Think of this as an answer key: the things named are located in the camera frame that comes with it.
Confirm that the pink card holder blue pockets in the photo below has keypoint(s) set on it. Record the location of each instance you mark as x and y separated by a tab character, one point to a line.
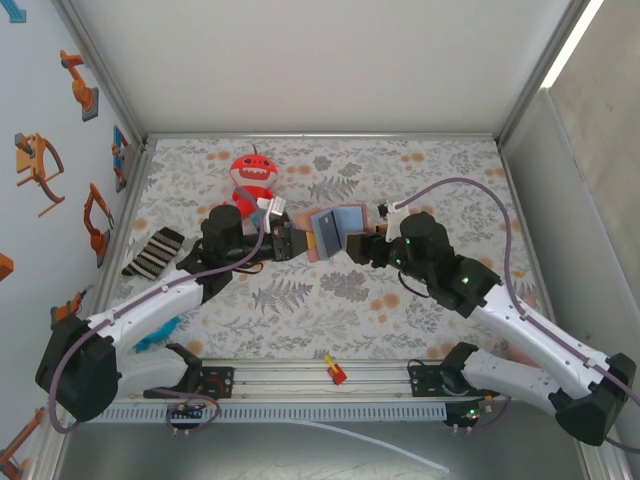
350	217

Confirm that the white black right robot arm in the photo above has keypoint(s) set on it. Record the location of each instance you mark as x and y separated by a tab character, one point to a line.
540	335

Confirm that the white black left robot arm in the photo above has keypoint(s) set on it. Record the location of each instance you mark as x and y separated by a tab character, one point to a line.
145	305

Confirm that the red shark plush toy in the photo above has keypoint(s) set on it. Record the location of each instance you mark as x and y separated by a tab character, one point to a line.
252	172

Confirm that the black white striped sock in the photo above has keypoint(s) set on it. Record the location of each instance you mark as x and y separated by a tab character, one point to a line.
155	252

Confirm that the floral tablecloth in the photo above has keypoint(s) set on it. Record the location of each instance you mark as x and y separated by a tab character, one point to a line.
440	165

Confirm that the blue alarm clock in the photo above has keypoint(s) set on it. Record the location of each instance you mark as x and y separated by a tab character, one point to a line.
167	327

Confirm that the small red yellow toy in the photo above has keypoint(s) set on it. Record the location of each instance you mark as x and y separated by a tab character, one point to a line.
336	372

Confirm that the small circuit board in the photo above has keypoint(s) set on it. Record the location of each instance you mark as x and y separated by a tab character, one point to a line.
192	409
467	415

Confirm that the thin white tube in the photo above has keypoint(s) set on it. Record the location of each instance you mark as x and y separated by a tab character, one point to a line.
390	445

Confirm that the orange claw gripper sticker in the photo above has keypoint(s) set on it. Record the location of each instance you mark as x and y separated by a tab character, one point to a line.
30	160

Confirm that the orange block sticker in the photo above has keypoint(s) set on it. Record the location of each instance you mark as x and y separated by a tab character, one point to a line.
5	267

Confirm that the wide aluminium base rail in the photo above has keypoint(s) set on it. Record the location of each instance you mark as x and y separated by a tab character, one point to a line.
300	382

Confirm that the aluminium frame post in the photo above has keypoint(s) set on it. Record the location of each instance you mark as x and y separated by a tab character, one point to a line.
540	75
107	75

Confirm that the blue wall sticker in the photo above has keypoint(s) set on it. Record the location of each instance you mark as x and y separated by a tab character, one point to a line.
17	12

